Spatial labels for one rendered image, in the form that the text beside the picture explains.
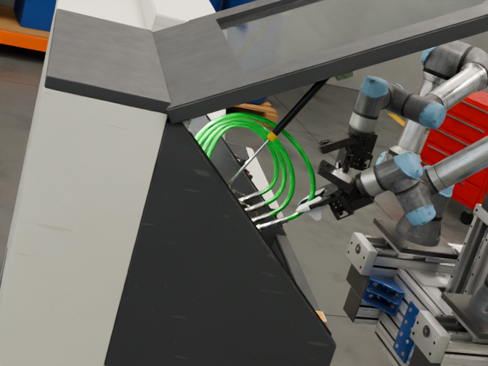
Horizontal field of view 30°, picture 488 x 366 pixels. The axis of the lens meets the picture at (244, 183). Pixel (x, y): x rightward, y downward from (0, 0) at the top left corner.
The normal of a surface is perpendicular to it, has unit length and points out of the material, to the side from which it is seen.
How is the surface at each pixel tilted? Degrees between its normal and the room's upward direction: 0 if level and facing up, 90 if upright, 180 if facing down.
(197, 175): 90
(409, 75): 90
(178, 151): 90
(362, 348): 0
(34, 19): 90
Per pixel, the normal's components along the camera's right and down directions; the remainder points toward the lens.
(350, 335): 0.26, -0.91
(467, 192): -0.72, 0.05
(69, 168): 0.15, 0.38
